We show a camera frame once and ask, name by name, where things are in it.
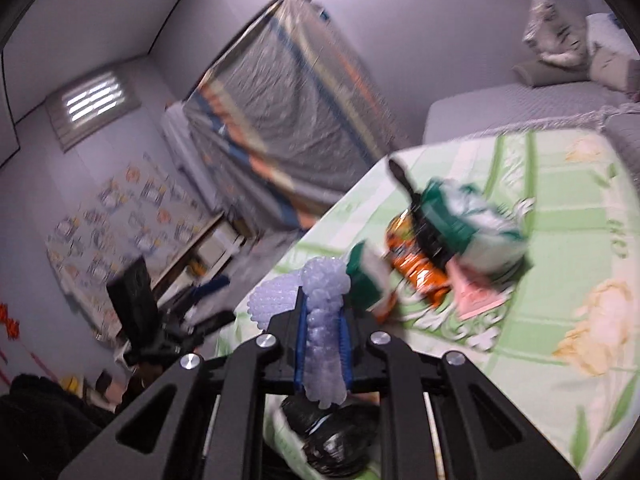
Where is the black trash bag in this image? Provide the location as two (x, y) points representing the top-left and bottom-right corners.
(277, 394), (383, 478)

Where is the clear bubble wrap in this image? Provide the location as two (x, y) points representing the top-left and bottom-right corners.
(247, 256), (354, 408)

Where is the white shelf unit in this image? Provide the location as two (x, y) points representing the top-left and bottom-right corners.
(150, 210), (253, 311)

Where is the window with blinds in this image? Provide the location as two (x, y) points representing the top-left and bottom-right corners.
(46, 70), (142, 152)

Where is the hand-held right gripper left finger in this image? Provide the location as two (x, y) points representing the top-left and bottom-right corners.
(57, 287), (309, 480)

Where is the small green white packet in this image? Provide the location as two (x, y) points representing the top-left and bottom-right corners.
(346, 241), (399, 322)

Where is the person's left forearm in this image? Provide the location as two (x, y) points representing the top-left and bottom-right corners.
(0, 372), (121, 480)

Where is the large green white snack bag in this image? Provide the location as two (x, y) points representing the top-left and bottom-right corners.
(419, 179), (532, 277)

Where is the orange snack packet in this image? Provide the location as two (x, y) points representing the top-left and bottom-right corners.
(384, 211), (452, 307)

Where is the green floral bedsheet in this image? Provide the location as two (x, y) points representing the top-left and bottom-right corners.
(215, 129), (640, 480)

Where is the grey quilted bed cover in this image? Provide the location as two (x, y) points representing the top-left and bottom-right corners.
(422, 81), (640, 181)

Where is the grey white plush toy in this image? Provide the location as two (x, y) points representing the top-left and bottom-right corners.
(521, 0), (590, 67)

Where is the black long plastic object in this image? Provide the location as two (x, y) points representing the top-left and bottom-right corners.
(387, 157), (451, 271)

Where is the grey cushion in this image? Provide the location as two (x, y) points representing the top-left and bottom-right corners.
(589, 49), (640, 92)

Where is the red wall decoration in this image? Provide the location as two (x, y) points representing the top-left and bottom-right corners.
(0, 302), (22, 386)

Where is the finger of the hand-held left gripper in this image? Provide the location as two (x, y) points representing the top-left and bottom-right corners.
(106, 255), (163, 348)
(185, 310), (236, 343)

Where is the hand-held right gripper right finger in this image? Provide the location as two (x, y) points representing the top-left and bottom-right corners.
(337, 304), (583, 480)

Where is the cartoon printed cloth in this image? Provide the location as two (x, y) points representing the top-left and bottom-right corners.
(44, 152), (213, 343)

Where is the white pillow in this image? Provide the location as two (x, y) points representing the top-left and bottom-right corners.
(584, 11), (628, 57)

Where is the pink tube with blue cap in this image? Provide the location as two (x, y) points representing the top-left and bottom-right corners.
(446, 259), (507, 319)

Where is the striped grey hanging sheet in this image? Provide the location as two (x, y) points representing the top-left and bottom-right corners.
(182, 0), (407, 233)

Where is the grey roll pillow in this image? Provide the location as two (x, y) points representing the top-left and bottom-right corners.
(511, 59), (592, 87)

